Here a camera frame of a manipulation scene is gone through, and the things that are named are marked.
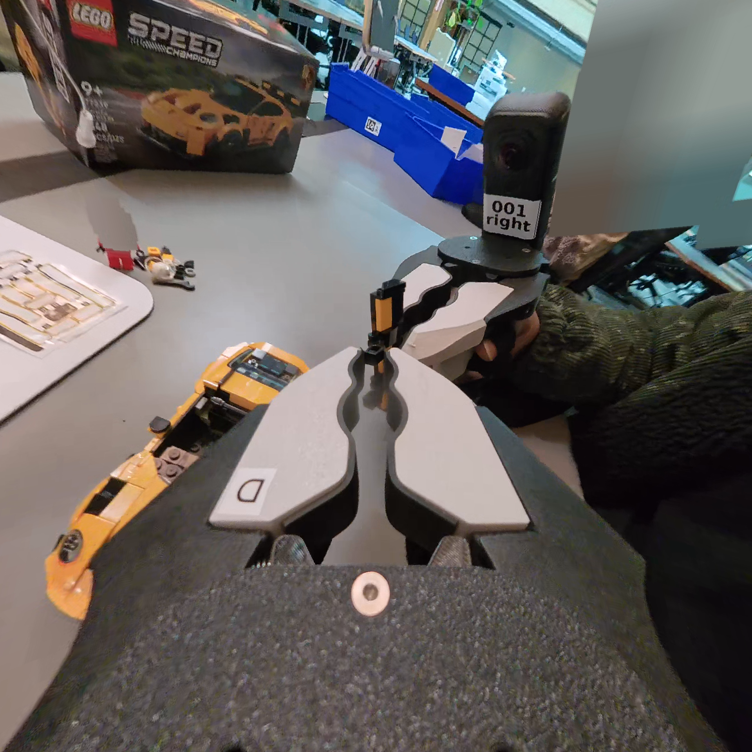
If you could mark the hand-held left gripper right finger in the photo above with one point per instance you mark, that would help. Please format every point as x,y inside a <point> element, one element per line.
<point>458,464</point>

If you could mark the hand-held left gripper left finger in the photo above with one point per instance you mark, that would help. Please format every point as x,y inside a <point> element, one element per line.
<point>294,452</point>

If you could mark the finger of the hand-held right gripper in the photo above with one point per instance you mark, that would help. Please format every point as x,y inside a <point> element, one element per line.
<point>458,323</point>
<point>420,288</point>

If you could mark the yellow black lego spoiler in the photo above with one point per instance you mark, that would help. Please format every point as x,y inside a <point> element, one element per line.
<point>383,311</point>

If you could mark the yellow lego car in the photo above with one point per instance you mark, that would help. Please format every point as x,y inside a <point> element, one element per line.
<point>208,382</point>

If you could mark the person's right forearm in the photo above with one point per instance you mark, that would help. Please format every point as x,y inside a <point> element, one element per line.
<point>617,352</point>

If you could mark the white lego helmet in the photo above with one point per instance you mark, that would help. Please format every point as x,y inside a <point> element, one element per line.
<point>163,271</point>

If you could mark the small orange lego piece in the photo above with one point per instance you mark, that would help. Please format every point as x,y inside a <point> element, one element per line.
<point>160,254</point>

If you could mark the red lego minifigure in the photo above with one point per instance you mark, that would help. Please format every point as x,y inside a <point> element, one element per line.
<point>120,258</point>

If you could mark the lego sticker sheet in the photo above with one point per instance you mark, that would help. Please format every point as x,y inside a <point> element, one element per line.
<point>53,299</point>

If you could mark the lego set box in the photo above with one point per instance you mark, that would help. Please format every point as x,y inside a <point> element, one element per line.
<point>205,59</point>

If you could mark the person's right hand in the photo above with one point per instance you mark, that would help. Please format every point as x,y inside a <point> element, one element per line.
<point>526,332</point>

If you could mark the blue labelled storage bin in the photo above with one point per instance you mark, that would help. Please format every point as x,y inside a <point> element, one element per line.
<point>352,106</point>

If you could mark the dark hanging acoustic panel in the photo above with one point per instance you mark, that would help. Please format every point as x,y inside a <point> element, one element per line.
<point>382,23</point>

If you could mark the white book stand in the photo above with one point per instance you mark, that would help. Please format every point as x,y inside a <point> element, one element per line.
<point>117,299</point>

